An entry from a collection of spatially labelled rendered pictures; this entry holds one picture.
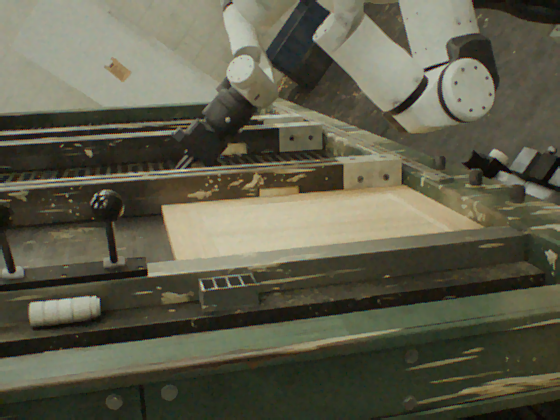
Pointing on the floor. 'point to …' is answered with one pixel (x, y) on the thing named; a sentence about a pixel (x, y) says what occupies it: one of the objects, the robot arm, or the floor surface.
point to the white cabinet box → (109, 56)
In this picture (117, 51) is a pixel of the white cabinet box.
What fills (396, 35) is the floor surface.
